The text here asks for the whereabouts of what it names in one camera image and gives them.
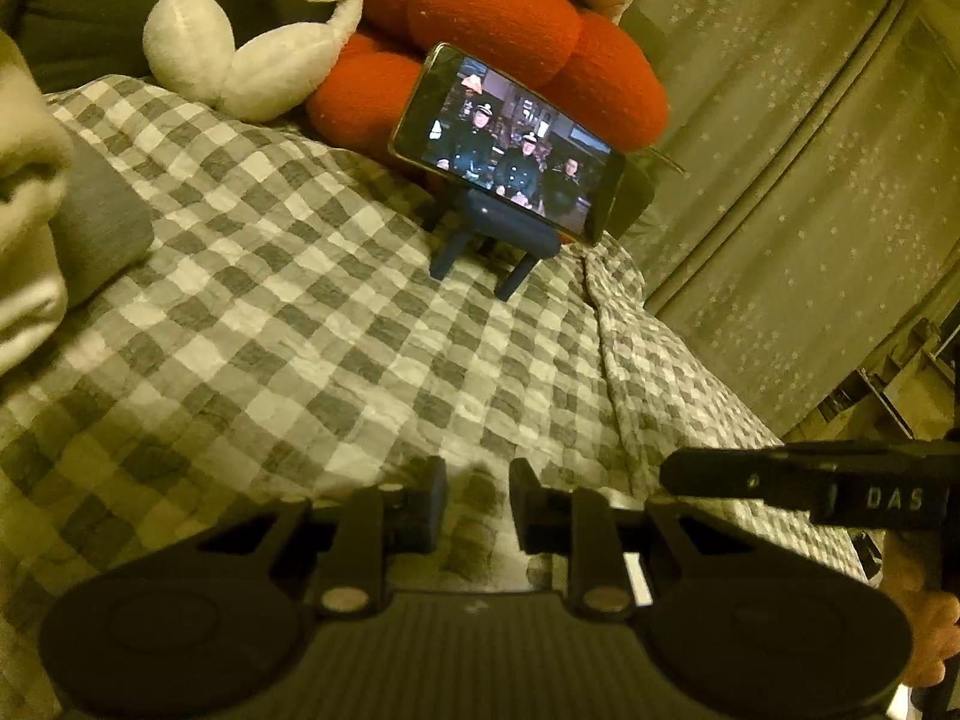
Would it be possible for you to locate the dark green sofa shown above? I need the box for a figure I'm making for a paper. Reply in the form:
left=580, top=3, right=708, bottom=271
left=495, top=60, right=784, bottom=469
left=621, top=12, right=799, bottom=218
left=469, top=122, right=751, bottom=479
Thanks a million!
left=0, top=0, right=320, bottom=100

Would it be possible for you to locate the dark green cloth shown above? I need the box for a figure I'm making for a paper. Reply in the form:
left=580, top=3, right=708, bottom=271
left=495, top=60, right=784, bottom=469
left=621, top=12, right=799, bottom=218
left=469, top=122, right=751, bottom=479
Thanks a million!
left=604, top=146, right=687, bottom=242

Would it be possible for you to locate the red knot cushion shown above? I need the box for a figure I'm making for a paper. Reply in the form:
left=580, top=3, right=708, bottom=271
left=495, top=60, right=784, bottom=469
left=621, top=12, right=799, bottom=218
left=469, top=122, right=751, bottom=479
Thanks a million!
left=306, top=0, right=671, bottom=190

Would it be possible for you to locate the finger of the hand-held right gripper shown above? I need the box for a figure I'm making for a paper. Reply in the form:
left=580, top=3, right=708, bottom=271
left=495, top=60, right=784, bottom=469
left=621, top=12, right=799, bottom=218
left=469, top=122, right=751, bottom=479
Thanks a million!
left=658, top=447, right=842, bottom=512

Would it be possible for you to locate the white plush toy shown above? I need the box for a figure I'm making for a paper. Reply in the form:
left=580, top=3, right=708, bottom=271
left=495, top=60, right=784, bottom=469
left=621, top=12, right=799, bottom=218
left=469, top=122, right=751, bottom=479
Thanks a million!
left=142, top=0, right=367, bottom=123

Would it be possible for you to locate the cluttered storage shelf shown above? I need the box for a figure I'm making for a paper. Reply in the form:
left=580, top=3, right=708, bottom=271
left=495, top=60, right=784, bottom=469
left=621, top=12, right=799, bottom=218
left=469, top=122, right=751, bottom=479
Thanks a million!
left=780, top=317, right=960, bottom=445

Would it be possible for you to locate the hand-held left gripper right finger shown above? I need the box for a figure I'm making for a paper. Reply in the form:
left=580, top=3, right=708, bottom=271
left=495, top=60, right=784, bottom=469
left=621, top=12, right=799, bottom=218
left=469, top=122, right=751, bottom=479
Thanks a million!
left=508, top=457, right=741, bottom=617

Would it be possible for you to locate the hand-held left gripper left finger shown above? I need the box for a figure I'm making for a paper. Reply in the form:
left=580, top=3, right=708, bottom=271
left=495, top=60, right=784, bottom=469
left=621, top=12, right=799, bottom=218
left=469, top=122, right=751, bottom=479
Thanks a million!
left=199, top=456, right=449, bottom=617

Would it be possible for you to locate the grey checkered blanket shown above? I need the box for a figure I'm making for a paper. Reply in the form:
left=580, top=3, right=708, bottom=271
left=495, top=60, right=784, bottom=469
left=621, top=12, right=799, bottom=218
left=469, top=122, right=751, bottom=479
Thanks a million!
left=0, top=75, right=887, bottom=720

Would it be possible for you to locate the blue phone stand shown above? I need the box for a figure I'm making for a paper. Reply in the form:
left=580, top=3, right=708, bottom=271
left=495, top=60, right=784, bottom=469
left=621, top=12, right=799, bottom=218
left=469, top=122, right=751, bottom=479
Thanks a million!
left=429, top=187, right=563, bottom=302

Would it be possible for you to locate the grey star-print curtain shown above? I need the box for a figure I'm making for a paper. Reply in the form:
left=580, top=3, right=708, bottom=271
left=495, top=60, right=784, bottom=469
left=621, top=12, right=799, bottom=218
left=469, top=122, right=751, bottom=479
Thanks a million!
left=600, top=0, right=960, bottom=442

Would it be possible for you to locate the smartphone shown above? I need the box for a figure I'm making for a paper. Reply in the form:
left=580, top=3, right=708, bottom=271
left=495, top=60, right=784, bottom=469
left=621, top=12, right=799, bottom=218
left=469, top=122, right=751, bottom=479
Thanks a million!
left=388, top=43, right=628, bottom=247

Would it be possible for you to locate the person's right hand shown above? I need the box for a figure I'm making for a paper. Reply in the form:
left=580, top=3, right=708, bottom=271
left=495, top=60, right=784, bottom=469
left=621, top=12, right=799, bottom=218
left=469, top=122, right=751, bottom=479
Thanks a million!
left=881, top=532, right=960, bottom=689

